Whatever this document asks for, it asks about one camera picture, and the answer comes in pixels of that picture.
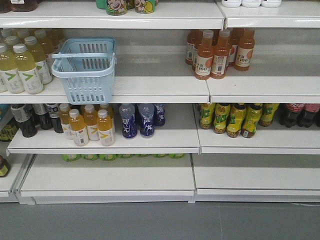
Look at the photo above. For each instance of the light blue plastic basket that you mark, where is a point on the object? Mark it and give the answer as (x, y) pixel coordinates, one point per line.
(86, 68)

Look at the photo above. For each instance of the coke bottle red label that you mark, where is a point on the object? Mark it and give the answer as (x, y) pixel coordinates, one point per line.
(290, 114)

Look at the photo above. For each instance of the coke bottle pink label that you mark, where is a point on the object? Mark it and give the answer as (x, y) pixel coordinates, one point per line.
(308, 114)

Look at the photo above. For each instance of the blue sports drink bottle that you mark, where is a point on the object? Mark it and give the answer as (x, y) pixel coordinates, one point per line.
(127, 113)
(146, 111)
(159, 119)

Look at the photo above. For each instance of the green tea bottle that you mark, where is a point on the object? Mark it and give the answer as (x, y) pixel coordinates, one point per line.
(70, 157)
(107, 157)
(90, 157)
(125, 156)
(176, 155)
(159, 155)
(143, 155)

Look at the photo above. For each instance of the yellow iced tea bottle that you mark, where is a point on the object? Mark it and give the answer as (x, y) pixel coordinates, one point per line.
(221, 113)
(268, 112)
(253, 115)
(206, 115)
(236, 117)

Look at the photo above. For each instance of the orange vitamin drink bottle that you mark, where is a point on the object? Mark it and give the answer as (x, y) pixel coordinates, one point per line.
(64, 109)
(90, 118)
(105, 128)
(78, 128)

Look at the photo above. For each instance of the white shelf unit left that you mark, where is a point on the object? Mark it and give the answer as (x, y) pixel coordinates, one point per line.
(150, 68)

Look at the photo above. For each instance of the white shelf unit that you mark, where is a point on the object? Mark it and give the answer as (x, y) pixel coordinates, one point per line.
(279, 163)
(150, 68)

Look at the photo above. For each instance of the orange C100 juice bottle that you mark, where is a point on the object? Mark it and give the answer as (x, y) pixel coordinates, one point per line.
(205, 56)
(220, 55)
(245, 50)

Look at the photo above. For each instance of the white shelf unit right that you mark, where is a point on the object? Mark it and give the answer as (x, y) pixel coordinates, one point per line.
(279, 163)

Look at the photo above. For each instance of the black drink bottle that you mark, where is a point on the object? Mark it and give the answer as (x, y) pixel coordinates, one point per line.
(23, 117)
(53, 110)
(43, 115)

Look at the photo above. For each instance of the green cartoon drink can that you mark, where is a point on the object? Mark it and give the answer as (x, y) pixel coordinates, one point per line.
(145, 6)
(116, 7)

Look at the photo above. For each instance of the pale yellow drink bottle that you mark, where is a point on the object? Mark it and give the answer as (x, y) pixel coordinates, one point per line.
(27, 69)
(39, 58)
(5, 75)

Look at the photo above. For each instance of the white peach drink bottle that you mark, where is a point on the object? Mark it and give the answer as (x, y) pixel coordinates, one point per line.
(231, 3)
(271, 3)
(251, 3)

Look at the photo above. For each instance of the brown sauce jar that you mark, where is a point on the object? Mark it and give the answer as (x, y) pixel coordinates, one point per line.
(4, 167)

